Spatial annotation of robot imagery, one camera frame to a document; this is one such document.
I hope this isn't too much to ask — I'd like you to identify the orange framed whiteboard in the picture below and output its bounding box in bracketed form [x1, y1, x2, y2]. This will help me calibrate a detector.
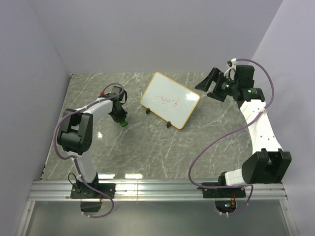
[140, 72, 200, 129]

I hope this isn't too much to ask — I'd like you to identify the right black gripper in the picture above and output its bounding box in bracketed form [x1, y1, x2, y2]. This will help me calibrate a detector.
[194, 67, 239, 102]

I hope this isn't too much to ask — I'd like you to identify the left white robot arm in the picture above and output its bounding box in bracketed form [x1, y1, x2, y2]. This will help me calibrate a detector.
[53, 83, 127, 198]

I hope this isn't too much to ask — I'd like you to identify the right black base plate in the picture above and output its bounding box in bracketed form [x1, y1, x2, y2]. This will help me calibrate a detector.
[197, 182, 246, 199]

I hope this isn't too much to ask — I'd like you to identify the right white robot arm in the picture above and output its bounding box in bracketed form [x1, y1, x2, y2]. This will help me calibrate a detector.
[189, 59, 292, 197]

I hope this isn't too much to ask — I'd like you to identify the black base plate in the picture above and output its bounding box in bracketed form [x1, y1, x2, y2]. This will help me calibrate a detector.
[197, 182, 246, 199]
[70, 182, 116, 199]

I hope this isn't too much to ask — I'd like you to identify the green whiteboard eraser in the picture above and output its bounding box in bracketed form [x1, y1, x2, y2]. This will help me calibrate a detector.
[121, 120, 128, 127]

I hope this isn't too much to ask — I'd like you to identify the aluminium mounting rail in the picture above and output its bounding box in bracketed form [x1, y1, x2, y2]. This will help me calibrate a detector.
[27, 179, 287, 202]

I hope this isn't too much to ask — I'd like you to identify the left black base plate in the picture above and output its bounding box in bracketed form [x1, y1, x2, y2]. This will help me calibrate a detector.
[70, 182, 116, 199]

